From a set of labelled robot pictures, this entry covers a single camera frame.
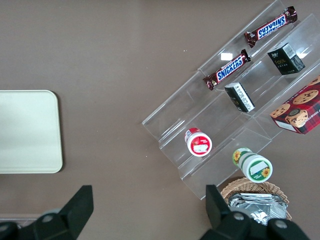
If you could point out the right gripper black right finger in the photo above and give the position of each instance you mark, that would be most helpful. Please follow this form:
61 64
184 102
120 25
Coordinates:
216 207

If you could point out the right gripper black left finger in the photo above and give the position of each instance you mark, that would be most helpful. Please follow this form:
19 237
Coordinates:
75 210

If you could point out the small tan wicker basket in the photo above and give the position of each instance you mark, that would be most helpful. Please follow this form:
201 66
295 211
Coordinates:
250 187

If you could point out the cream rectangular plastic tray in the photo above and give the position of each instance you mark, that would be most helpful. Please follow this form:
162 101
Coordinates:
27 132

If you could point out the silver foil packet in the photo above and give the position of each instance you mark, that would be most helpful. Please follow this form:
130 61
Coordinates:
260 207

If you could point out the green-lidded sunflower cup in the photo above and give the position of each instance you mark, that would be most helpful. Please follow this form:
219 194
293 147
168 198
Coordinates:
256 167

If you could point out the red-lidded white cup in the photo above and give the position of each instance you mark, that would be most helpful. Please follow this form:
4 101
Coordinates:
200 145

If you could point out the clear acrylic stepped display stand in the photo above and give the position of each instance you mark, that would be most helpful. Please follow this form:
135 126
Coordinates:
175 117

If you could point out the black box with white text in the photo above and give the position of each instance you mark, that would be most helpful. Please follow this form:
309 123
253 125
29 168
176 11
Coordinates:
238 98

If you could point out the red plaid cookie box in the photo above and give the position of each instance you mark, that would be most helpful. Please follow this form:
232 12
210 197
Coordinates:
300 110

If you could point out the brown Snickers bar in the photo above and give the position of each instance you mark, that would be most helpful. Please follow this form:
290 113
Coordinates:
228 68
271 26

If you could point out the black box with barcode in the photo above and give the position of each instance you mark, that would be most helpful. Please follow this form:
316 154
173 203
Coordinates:
283 62

